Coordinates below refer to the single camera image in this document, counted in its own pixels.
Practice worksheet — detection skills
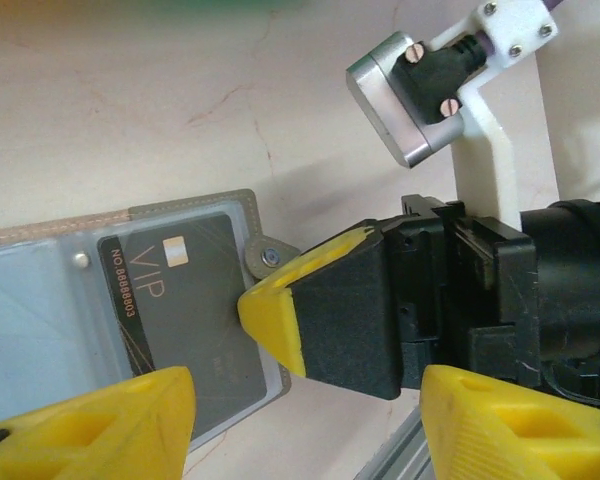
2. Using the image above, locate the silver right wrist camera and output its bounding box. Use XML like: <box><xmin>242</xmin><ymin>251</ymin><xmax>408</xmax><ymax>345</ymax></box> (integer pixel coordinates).
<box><xmin>344</xmin><ymin>30</ymin><xmax>469</xmax><ymax>169</ymax></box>

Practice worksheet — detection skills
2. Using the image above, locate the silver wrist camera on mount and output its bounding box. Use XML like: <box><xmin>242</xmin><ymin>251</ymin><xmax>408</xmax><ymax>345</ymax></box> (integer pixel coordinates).
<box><xmin>432</xmin><ymin>0</ymin><xmax>561</xmax><ymax>234</ymax></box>

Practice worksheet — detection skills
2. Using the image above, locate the black VIP card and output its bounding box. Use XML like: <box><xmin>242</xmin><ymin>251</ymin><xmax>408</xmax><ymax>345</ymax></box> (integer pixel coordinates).
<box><xmin>97</xmin><ymin>213</ymin><xmax>274</xmax><ymax>439</ymax></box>

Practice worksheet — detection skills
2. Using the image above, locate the grey leather card holder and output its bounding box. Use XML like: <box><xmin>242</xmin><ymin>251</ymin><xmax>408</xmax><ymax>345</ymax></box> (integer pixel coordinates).
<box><xmin>0</xmin><ymin>188</ymin><xmax>301</xmax><ymax>454</ymax></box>

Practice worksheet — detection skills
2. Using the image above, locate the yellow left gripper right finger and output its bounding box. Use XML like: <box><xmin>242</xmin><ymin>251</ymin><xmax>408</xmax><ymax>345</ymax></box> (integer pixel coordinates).
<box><xmin>421</xmin><ymin>364</ymin><xmax>600</xmax><ymax>480</ymax></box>

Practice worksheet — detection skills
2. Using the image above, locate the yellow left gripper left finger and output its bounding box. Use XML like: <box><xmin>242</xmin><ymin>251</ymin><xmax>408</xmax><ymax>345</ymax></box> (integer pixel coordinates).
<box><xmin>0</xmin><ymin>365</ymin><xmax>197</xmax><ymax>480</ymax></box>

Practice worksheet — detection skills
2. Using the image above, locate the slim aluminium table rail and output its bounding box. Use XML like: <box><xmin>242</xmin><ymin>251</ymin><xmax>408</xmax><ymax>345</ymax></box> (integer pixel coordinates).
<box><xmin>353</xmin><ymin>402</ymin><xmax>434</xmax><ymax>480</ymax></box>

